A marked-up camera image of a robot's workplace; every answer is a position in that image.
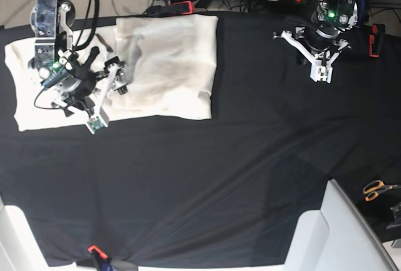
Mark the orange black clamp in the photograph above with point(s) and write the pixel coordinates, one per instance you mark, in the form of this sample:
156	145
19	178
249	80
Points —
103	262
174	9
376	39

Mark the orange black clamp top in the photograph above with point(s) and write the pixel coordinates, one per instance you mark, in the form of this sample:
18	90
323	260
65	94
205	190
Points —
174	9

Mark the white base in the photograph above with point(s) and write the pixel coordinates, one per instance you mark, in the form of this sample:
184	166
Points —
19	248
336	237

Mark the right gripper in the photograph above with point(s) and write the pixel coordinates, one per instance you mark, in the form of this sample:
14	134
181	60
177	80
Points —
75	81

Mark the cream white T-shirt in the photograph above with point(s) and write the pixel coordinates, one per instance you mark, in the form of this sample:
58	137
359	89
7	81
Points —
170	64

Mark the black device right edge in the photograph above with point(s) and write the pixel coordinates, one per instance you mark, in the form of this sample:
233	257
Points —
396	211

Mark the black table cloth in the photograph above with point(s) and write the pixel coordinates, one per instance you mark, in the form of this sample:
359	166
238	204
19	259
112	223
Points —
226	192

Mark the orange handled scissors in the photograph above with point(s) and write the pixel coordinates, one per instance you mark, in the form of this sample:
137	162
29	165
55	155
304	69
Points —
377	187

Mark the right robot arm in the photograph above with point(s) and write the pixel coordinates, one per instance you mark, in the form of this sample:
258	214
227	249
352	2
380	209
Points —
55	59

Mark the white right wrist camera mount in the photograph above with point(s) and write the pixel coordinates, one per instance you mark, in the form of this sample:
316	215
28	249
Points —
100	119

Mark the orange black clamp right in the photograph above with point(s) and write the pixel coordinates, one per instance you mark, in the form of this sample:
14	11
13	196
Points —
376	39

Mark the orange black clamp bottom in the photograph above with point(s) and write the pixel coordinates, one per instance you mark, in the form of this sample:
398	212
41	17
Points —
103	262

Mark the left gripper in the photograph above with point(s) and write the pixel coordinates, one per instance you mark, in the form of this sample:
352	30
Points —
320	39

